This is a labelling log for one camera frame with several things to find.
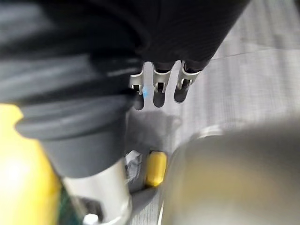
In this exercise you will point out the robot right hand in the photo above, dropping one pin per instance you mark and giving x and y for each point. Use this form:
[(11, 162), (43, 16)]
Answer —
[(98, 47)]

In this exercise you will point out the crumpled grey wrapper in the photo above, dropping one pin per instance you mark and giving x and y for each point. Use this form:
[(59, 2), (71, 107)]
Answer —
[(134, 167)]

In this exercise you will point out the small yellow rounded block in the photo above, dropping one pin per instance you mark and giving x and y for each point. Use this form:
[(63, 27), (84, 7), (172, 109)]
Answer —
[(156, 168)]

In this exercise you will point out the large yellow item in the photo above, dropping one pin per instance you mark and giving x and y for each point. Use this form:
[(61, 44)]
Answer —
[(23, 175)]

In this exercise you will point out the robot right leg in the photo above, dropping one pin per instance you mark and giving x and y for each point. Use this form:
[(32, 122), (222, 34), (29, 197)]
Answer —
[(234, 182)]

